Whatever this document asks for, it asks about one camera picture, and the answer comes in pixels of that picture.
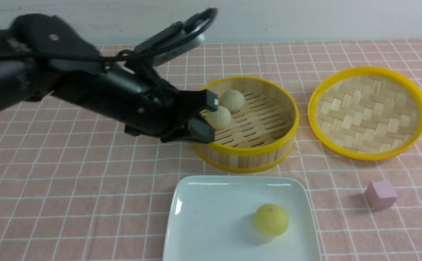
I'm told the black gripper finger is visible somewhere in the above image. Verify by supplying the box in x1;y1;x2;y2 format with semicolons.
178;89;218;113

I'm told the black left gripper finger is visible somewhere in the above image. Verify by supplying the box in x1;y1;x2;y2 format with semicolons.
175;117;215;144

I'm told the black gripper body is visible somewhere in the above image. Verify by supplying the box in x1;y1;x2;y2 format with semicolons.
102;65;197;142

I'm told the pale front steamed bun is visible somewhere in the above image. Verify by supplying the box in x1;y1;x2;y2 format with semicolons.
206;105;232;130

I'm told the pale steamed bun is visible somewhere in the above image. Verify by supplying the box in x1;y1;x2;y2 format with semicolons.
219;90;245;113
206;105;232;130

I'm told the yellow steamed bun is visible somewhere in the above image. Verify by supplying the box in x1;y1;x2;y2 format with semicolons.
253;204;290;237

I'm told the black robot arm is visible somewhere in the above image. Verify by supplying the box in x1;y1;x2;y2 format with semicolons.
0;8;218;144

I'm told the white square plate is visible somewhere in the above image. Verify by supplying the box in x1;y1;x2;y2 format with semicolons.
162;175;322;261

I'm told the yellow rimmed bamboo steamer basket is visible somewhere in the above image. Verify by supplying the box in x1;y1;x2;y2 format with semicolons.
193;76;299;173

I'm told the pink checked tablecloth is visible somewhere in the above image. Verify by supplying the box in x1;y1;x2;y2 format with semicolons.
0;39;422;261

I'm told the yellow rimmed woven steamer lid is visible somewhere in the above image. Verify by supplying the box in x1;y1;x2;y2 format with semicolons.
307;66;422;161

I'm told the pink cube block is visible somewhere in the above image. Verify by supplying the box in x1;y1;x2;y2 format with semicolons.
364;180;398;210

